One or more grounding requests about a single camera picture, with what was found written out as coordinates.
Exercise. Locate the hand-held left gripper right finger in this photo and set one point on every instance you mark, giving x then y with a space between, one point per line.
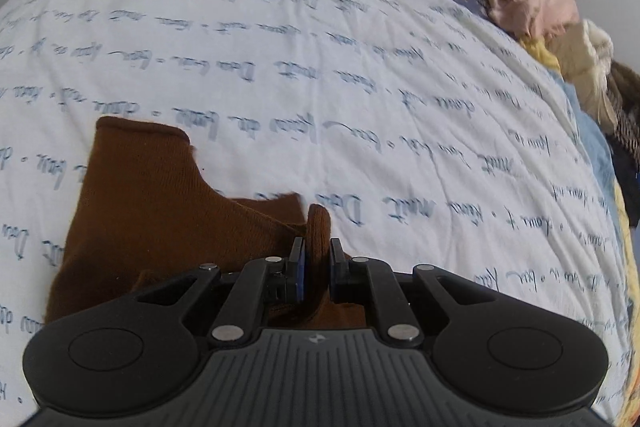
336 272

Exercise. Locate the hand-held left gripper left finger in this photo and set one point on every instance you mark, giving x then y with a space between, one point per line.
299 269

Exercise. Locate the brown knit garment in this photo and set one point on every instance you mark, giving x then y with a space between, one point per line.
150 207

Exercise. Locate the white printed blanket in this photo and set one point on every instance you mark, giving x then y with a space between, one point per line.
325 82

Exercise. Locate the light blue sheet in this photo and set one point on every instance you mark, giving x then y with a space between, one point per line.
595 147

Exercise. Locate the yellow cloth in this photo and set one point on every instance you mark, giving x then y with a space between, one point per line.
542 52

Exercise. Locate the cream cloth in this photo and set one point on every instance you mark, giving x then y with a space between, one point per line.
585 62

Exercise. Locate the dark patterned cloth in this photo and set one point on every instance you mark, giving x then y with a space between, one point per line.
627 122

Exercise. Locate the pink cloth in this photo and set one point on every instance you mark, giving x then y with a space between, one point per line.
532 4

